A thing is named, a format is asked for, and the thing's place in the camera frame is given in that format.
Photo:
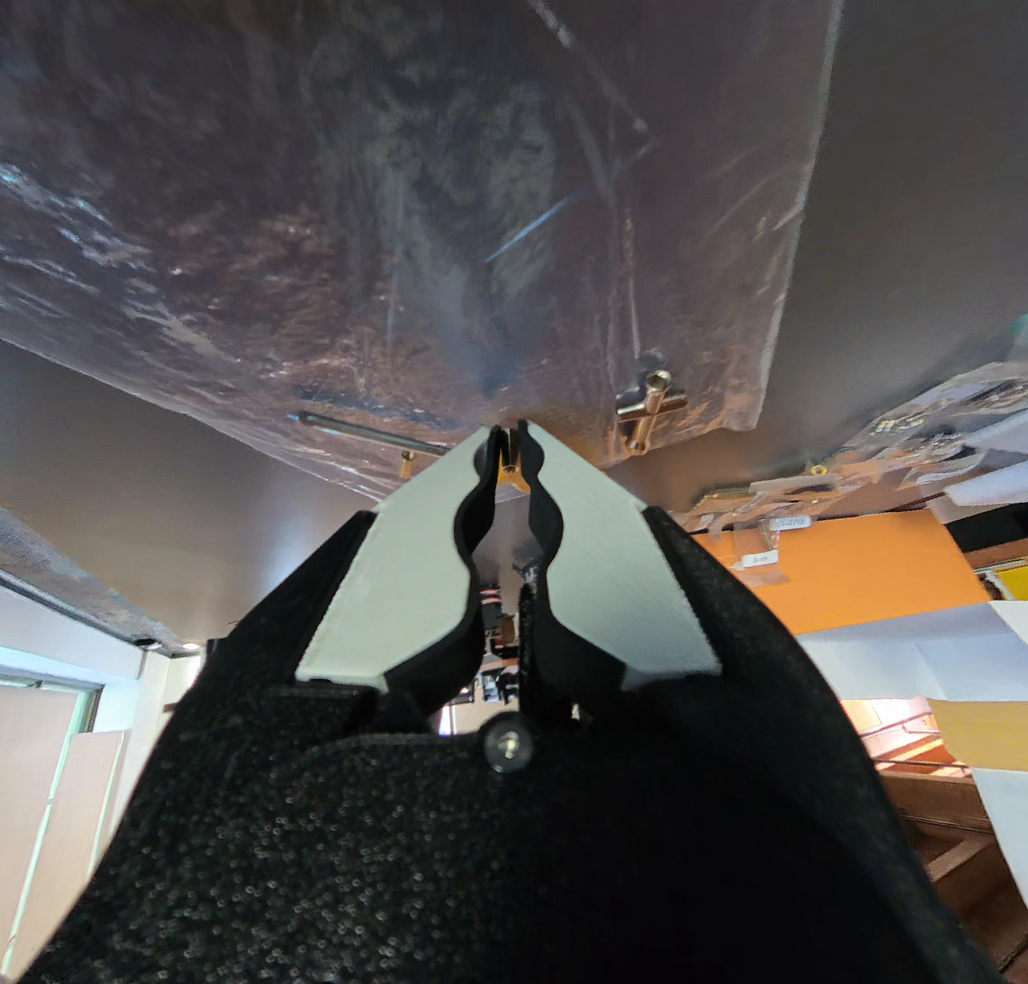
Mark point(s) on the orange and white cardboard box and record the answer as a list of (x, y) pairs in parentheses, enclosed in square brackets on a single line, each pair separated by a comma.
[(843, 574)]

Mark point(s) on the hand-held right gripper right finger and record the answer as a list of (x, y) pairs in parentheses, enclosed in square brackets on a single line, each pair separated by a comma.
[(626, 590)]

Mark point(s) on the brass standoff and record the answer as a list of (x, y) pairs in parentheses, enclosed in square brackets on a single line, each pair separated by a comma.
[(508, 450), (407, 462)]

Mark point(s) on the metal cross wrench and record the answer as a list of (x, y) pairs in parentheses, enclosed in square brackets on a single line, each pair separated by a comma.
[(650, 406)]

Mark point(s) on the pile of small hardware bags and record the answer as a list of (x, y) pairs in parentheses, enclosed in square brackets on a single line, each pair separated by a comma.
[(883, 454)]

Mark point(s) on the clear plastic sheet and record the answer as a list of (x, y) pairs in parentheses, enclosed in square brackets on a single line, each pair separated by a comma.
[(321, 197)]

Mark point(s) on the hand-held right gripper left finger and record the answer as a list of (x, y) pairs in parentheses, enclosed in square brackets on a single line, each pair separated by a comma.
[(393, 590)]

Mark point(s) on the yellow box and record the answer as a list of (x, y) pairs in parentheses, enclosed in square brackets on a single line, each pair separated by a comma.
[(1004, 582)]

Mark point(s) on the grey desk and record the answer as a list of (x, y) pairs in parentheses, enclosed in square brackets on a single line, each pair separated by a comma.
[(923, 197)]

